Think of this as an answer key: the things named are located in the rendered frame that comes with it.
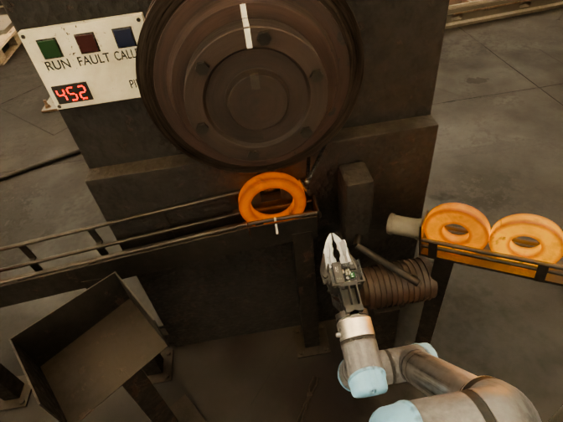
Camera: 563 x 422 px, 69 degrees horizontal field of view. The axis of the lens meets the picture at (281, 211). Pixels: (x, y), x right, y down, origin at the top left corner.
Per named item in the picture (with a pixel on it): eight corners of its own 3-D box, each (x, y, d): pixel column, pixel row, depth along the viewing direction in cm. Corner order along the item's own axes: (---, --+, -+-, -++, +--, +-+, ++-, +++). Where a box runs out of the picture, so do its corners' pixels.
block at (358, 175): (337, 223, 131) (336, 162, 115) (361, 218, 131) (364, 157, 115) (344, 247, 123) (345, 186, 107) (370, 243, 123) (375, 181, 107)
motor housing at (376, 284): (352, 347, 159) (355, 259, 123) (407, 338, 160) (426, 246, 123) (361, 380, 150) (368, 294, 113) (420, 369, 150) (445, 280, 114)
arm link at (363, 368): (348, 400, 85) (354, 397, 77) (336, 346, 90) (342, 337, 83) (384, 394, 85) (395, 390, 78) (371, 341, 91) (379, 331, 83)
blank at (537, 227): (494, 208, 97) (493, 217, 95) (573, 218, 90) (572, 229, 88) (487, 252, 107) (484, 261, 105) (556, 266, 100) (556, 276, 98)
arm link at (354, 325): (372, 339, 90) (335, 345, 89) (367, 318, 92) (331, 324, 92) (378, 331, 83) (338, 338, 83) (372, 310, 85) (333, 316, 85)
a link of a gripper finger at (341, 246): (346, 223, 96) (355, 259, 91) (343, 234, 101) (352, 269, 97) (333, 224, 96) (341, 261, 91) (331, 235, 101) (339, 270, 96)
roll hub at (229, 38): (203, 158, 92) (167, 29, 73) (325, 138, 93) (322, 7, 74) (202, 173, 88) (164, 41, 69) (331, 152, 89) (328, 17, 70)
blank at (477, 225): (427, 197, 104) (424, 205, 102) (495, 207, 97) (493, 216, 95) (425, 239, 114) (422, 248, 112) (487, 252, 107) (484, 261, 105)
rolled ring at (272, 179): (304, 173, 105) (302, 166, 108) (233, 184, 105) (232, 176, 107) (307, 224, 118) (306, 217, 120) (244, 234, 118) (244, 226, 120)
